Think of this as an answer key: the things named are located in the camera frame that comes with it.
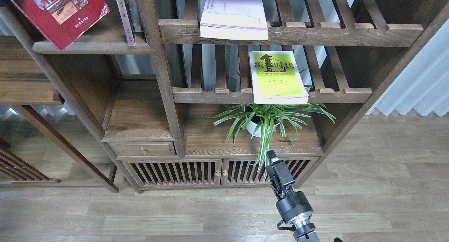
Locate white plant pot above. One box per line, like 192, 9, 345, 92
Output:
246, 120, 279, 138

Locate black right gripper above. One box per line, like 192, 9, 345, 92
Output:
265, 150, 313, 225

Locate brass drawer knob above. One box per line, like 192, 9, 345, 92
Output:
140, 147, 148, 156

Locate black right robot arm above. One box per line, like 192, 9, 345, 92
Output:
265, 150, 320, 242

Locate dark wooden slatted bench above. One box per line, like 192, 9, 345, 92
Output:
0, 139, 61, 186

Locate red paperback book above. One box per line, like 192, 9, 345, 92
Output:
12, 0, 110, 51

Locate white lavender paperback book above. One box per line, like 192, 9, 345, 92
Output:
200, 0, 268, 41

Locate yellow green paperback book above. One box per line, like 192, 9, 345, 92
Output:
249, 51, 309, 105

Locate white curtain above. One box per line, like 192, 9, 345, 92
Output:
367, 21, 449, 117

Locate green spider plant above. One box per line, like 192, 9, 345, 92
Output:
210, 103, 336, 171

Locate thin upright book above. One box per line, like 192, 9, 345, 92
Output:
116, 0, 136, 47

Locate dark wooden bookshelf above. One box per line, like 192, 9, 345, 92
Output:
1, 0, 448, 193

